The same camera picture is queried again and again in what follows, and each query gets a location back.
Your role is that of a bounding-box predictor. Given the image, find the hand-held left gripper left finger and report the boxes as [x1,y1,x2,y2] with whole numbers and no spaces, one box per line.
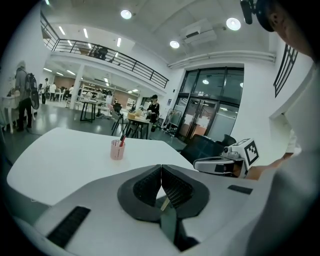
[33,163,181,256]

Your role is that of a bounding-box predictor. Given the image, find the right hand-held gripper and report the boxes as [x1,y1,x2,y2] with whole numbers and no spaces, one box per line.
[192,138,261,179]

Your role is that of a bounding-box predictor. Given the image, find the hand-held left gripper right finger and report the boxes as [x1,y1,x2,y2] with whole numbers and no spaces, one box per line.
[161,163,259,251]

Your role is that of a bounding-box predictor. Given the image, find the pink plastic cup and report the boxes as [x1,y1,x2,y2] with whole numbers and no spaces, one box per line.
[110,139,127,162]

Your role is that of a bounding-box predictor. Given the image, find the person's right forearm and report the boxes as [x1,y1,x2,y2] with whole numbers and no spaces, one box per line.
[246,151,295,181]

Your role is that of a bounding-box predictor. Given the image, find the black mesh office chair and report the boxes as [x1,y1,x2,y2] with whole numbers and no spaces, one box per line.
[179,134,237,166]

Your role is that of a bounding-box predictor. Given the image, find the glass double door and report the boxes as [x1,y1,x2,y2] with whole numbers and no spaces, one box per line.
[174,67,245,144]

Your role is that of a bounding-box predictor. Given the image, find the clothes rack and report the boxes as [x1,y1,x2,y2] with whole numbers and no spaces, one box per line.
[163,108,184,133]

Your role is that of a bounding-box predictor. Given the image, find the person's white shirt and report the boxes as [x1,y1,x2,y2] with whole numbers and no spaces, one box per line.
[247,62,320,256]

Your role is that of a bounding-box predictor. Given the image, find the wooden table with black legs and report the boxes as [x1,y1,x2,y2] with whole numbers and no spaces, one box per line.
[124,113,154,140]

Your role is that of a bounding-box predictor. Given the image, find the black high table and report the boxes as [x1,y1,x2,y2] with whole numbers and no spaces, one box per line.
[79,100,97,124]

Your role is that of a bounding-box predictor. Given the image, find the black window grille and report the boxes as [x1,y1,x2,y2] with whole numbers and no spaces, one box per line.
[273,42,300,98]

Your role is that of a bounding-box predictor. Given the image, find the black balcony railing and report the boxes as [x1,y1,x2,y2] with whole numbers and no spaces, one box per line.
[39,9,170,90]

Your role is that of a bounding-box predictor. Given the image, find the ceiling air conditioner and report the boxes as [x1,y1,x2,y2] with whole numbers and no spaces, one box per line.
[179,21,218,47]

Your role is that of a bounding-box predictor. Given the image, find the person's head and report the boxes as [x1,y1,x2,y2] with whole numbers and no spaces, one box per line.
[266,0,316,60]

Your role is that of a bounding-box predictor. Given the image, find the white wall pipes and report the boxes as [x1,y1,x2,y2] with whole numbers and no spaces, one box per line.
[167,51,277,69]

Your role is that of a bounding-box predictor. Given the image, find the camera on black tripod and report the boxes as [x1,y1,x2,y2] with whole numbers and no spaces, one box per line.
[111,103,126,133]

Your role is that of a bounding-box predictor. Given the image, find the black head-worn camera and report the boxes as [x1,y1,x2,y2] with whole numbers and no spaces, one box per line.
[239,0,276,33]

